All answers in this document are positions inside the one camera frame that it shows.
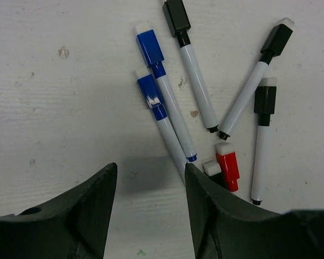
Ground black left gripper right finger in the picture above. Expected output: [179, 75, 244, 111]
[185, 163, 324, 258]

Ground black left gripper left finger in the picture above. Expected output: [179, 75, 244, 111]
[0, 163, 118, 258]

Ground blue marker pen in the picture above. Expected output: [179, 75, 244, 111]
[134, 22, 197, 162]
[134, 67, 187, 182]

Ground red marker pen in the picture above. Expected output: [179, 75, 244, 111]
[215, 142, 240, 192]

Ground black marker beside red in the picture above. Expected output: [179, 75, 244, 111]
[202, 160, 226, 188]

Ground black marker right vertical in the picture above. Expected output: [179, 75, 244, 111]
[251, 77, 277, 206]

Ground black marker diagonal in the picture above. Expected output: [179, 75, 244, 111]
[219, 17, 295, 140]

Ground black marker top left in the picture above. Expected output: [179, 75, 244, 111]
[163, 0, 218, 133]

